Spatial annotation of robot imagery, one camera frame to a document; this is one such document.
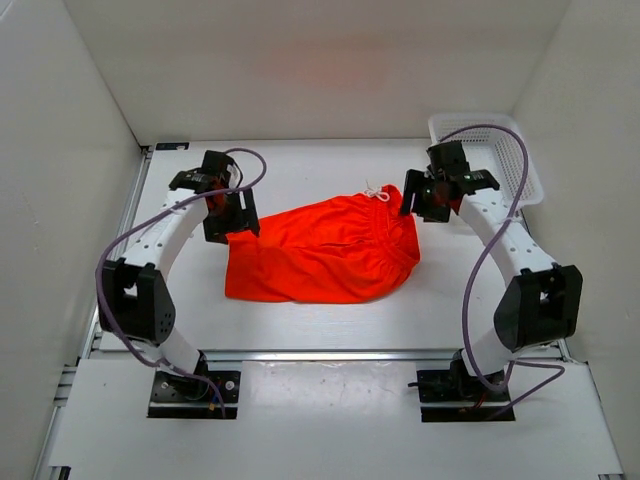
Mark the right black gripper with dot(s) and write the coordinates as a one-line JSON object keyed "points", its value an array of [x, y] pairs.
{"points": [[414, 183]]}

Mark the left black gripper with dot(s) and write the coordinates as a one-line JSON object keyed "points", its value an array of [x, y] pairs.
{"points": [[243, 220]]}

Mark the orange shorts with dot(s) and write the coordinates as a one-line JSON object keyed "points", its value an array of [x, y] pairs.
{"points": [[348, 249]]}

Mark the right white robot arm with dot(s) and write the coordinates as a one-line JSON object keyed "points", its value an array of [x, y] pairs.
{"points": [[542, 297]]}

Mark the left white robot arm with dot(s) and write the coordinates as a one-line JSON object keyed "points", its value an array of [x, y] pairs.
{"points": [[134, 300]]}

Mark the white plastic basket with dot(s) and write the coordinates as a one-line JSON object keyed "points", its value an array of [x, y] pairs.
{"points": [[485, 148]]}

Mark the black label sticker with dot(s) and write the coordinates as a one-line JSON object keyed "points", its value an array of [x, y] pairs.
{"points": [[172, 146]]}

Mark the front aluminium rail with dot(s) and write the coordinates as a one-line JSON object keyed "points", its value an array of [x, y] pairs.
{"points": [[340, 355]]}

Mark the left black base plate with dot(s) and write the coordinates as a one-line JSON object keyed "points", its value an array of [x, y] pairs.
{"points": [[176, 397]]}

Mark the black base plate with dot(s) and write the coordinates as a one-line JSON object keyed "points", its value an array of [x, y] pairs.
{"points": [[176, 397], [441, 401]]}

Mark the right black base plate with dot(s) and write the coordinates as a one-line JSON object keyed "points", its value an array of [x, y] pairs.
{"points": [[441, 401]]}

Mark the left aluminium frame rail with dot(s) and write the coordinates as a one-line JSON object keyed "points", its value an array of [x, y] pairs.
{"points": [[83, 343]]}

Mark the aluminium frame rail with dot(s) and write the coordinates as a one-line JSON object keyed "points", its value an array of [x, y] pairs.
{"points": [[573, 428], [83, 343]]}

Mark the right aluminium frame rail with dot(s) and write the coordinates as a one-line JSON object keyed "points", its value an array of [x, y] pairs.
{"points": [[573, 428]]}

